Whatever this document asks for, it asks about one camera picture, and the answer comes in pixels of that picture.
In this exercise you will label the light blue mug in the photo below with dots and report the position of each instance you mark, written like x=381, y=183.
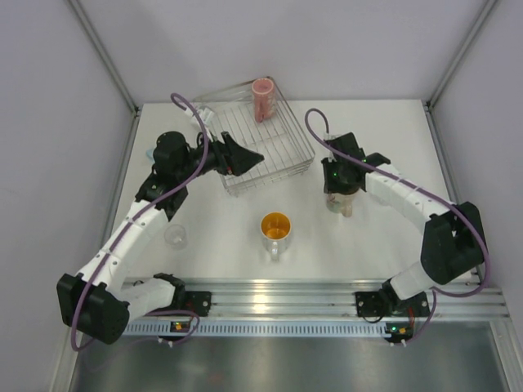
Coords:
x=150, y=154

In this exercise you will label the white mug orange interior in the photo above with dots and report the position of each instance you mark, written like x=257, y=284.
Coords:
x=276, y=230

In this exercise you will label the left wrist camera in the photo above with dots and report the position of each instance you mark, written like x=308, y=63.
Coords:
x=205, y=113

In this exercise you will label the wire dish rack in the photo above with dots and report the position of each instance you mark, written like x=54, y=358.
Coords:
x=280, y=139

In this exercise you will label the clear glass tumbler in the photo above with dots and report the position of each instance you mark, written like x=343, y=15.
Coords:
x=175, y=236

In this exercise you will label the aluminium frame post right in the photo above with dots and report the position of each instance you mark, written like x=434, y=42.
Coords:
x=473, y=32

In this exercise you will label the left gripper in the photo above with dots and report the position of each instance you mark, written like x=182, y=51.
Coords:
x=240, y=160

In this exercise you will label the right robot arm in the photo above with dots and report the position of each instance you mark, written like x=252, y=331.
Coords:
x=453, y=240

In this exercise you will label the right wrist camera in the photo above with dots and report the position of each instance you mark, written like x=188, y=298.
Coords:
x=329, y=136

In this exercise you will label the aluminium mounting rail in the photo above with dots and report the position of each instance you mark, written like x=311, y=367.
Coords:
x=326, y=299

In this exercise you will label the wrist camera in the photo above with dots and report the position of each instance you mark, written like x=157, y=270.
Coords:
x=205, y=113
x=329, y=136

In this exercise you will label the aluminium frame post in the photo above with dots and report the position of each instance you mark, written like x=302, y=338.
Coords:
x=473, y=32
x=86, y=25

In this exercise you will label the cream floral mug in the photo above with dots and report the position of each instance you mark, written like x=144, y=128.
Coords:
x=340, y=203

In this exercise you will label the aluminium frame post left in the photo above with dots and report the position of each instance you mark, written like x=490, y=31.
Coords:
x=86, y=25

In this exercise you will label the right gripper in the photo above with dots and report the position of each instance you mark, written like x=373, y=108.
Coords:
x=330, y=187

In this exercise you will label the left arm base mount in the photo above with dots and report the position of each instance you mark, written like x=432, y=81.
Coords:
x=199, y=302

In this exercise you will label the slotted cable duct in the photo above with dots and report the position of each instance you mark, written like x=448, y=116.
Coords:
x=218, y=328

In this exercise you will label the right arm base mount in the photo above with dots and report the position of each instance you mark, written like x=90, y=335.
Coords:
x=378, y=304

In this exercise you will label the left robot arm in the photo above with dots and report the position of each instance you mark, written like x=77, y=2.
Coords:
x=94, y=300

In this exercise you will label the pink patterned mug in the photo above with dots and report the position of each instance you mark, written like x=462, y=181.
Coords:
x=263, y=90

